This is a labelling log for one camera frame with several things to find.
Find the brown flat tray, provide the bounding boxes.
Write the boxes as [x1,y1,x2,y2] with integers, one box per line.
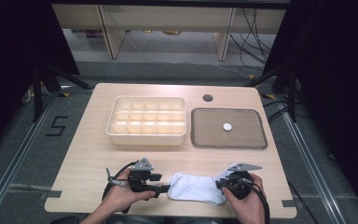
[190,107,269,150]

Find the grey tape strip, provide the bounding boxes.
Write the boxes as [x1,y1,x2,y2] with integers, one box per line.
[281,199,298,209]
[39,189,63,201]

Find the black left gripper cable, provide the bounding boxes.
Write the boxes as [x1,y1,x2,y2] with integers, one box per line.
[102,160,140,215]

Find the cream compartment storage box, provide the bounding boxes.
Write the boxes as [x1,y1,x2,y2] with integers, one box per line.
[105,95,187,147]

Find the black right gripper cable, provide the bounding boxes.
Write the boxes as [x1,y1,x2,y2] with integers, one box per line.
[241,177,270,224]

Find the aluminium floor rail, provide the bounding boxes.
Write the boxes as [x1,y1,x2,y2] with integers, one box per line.
[280,95,347,224]
[0,91,60,224]

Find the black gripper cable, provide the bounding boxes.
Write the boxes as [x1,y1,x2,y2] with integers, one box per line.
[102,160,140,215]
[241,177,270,224]

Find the person's left hand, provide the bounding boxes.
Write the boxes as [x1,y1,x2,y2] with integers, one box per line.
[105,168,157,216]

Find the person's right hand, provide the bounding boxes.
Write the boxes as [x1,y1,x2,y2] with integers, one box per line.
[222,173,268,219]

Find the black floor cables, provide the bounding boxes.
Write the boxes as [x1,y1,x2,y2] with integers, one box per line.
[261,98,293,123]

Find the white sock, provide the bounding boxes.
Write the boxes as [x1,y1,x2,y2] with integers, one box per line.
[167,161,246,207]

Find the black curtain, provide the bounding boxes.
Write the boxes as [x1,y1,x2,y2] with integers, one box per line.
[261,0,358,217]
[0,0,81,157]

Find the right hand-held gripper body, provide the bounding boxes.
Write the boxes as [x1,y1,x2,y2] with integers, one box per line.
[226,162,263,201]

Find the black metal stand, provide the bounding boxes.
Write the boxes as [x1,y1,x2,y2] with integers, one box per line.
[244,64,300,123]
[32,63,95,123]

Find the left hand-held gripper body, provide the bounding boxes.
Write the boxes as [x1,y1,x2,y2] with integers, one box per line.
[127,157,162,199]

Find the bundle of black hanging cables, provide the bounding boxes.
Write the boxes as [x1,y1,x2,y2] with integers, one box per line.
[228,7,278,72]

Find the light wooden shelf unit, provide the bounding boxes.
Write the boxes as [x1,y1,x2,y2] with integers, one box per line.
[51,3,287,63]

